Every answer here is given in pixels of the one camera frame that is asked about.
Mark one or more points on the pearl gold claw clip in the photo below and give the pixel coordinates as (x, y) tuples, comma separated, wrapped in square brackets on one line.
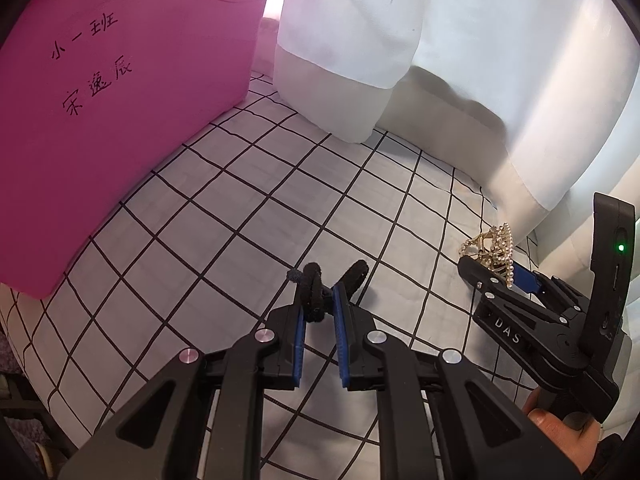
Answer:
[(493, 249)]

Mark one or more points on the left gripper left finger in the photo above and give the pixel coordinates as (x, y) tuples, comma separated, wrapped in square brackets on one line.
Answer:
[(201, 414)]

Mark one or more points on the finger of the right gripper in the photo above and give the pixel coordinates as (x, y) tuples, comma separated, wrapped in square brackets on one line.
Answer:
[(540, 292), (504, 300)]

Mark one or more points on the white curtain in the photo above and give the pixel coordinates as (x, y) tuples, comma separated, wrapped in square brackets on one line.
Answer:
[(537, 101)]

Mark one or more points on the person's right hand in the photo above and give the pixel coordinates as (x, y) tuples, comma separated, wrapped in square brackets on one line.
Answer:
[(578, 445)]

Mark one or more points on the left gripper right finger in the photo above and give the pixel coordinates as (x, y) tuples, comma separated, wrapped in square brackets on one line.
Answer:
[(438, 416)]

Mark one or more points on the black grid white tablecloth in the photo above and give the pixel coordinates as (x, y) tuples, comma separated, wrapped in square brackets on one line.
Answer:
[(197, 254)]

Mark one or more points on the pink plastic bin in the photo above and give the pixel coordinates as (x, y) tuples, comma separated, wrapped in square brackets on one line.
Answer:
[(94, 94)]

